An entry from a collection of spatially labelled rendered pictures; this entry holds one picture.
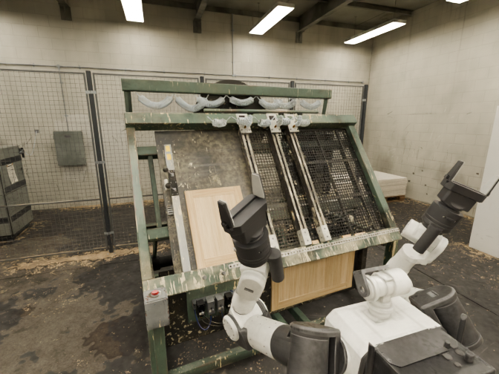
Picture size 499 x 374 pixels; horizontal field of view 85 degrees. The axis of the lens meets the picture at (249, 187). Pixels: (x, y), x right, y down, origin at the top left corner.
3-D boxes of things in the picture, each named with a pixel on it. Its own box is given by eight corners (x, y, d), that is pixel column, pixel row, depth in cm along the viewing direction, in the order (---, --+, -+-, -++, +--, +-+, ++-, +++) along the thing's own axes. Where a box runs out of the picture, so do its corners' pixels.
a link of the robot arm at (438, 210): (494, 201, 77) (466, 234, 82) (477, 188, 86) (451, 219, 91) (451, 182, 78) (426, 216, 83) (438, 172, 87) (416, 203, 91)
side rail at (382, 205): (382, 230, 258) (390, 227, 249) (341, 131, 294) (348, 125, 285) (387, 228, 262) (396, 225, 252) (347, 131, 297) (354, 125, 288)
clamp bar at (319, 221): (318, 243, 223) (336, 236, 202) (279, 121, 261) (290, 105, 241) (328, 240, 227) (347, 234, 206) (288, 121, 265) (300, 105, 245)
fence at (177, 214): (182, 273, 180) (183, 272, 176) (163, 147, 211) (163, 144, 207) (190, 271, 182) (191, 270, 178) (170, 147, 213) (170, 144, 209)
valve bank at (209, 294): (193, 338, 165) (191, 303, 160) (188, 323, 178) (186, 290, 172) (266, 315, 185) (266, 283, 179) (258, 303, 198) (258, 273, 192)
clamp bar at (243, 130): (266, 254, 204) (280, 248, 184) (232, 121, 242) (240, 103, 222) (278, 251, 208) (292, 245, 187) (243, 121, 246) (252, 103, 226)
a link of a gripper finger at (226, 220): (229, 202, 53) (235, 225, 57) (217, 197, 55) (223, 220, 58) (223, 207, 52) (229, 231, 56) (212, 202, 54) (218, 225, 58)
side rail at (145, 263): (142, 282, 175) (142, 280, 166) (126, 135, 211) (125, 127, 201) (151, 280, 177) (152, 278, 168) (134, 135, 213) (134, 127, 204)
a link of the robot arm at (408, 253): (451, 236, 87) (428, 260, 96) (422, 220, 91) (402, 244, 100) (446, 248, 83) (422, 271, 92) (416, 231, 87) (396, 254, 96)
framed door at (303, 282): (270, 309, 238) (271, 312, 236) (271, 252, 225) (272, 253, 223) (350, 286, 274) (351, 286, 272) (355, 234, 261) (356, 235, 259)
